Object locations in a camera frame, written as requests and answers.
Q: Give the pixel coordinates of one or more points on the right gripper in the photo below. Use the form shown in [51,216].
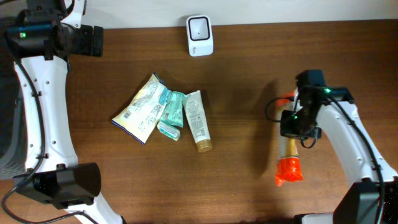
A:
[286,130]

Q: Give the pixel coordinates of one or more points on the red spaghetti packet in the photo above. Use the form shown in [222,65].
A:
[288,164]

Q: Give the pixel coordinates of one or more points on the cream snack bag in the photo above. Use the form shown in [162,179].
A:
[141,116]

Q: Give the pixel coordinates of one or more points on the white gold-capped tube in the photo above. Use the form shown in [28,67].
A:
[196,117]

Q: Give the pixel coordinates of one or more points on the teal snack pouch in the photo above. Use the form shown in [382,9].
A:
[173,112]

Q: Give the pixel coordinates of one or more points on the green tissue pack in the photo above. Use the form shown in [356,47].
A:
[168,130]

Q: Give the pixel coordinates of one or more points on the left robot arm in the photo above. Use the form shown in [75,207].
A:
[40,42]

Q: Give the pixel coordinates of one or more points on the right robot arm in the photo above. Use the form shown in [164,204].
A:
[319,109]

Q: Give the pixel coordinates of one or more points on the white barcode scanner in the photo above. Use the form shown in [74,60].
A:
[199,36]

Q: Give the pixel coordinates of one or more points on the grey plastic mesh basket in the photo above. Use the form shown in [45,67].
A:
[13,128]

